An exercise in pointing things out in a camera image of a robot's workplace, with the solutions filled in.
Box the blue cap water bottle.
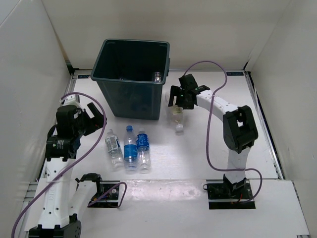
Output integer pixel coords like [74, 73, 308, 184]
[123, 125, 138, 171]

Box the white cap Pocari bottle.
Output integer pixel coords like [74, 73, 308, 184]
[136, 128, 151, 173]

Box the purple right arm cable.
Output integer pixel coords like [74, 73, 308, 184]
[182, 60, 263, 199]

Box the clear bottle inside bin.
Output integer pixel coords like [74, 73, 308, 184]
[152, 72, 161, 83]

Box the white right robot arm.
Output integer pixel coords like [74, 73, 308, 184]
[168, 74, 259, 198]

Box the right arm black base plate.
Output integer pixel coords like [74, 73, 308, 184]
[203, 180, 256, 210]

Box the blue label right frame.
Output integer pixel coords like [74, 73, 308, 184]
[226, 71, 244, 76]

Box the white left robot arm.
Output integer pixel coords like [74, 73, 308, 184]
[28, 93, 106, 238]

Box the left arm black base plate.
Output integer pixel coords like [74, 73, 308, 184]
[87, 181, 120, 208]

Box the clear bottle white label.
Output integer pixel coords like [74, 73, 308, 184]
[105, 129, 124, 170]

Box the clear bottle yellowish label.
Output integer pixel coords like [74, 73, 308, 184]
[165, 92, 184, 133]

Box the blue label on frame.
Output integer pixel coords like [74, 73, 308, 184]
[77, 74, 90, 79]

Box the dark green plastic bin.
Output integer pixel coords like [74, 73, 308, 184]
[91, 39, 170, 120]

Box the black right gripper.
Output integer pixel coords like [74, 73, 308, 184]
[168, 86, 195, 110]

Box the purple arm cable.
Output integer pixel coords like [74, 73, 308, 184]
[11, 92, 127, 238]
[182, 60, 263, 199]

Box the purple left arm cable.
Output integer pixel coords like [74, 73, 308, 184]
[11, 92, 127, 238]

